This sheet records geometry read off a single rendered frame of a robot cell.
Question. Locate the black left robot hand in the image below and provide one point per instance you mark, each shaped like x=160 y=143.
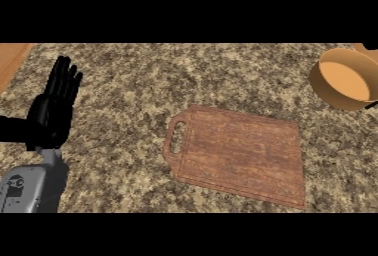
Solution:
x=50 y=110

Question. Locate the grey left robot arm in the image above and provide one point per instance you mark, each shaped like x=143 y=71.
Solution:
x=32 y=186

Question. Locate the brown wooden cutting board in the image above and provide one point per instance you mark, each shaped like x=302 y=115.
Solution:
x=239 y=155

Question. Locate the light wooden panel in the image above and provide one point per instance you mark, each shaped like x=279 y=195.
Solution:
x=11 y=61

